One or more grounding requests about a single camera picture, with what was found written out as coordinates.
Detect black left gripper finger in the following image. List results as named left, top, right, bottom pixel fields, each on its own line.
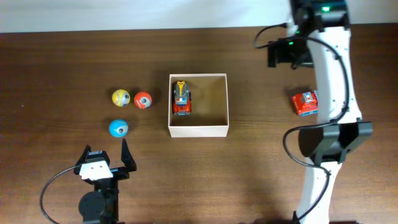
left=121, top=138, right=137, bottom=172
left=76, top=144, right=91, bottom=166

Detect blue face ball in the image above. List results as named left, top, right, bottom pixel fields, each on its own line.
left=108, top=119, right=129, bottom=138

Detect red toy fire truck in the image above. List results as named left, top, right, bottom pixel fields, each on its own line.
left=292, top=90, right=318, bottom=116

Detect red toy truck yellow crane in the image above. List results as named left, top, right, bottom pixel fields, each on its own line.
left=172, top=81, right=192, bottom=116

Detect white cardboard box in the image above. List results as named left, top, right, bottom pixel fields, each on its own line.
left=168, top=73, right=229, bottom=138

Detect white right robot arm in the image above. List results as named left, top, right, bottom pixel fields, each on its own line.
left=266, top=0, right=373, bottom=223

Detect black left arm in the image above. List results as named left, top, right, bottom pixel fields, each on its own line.
left=73, top=139, right=137, bottom=224

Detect yellow face ball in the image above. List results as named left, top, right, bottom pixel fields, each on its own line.
left=112, top=89, right=131, bottom=107

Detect red face ball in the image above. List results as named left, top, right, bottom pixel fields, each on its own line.
left=134, top=91, right=152, bottom=110

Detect black left cable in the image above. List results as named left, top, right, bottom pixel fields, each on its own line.
left=39, top=165, right=80, bottom=224

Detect black cable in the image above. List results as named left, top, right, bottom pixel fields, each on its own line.
left=252, top=22, right=351, bottom=224
left=39, top=165, right=80, bottom=224

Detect black right cable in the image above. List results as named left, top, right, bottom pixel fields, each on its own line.
left=252, top=22, right=351, bottom=224

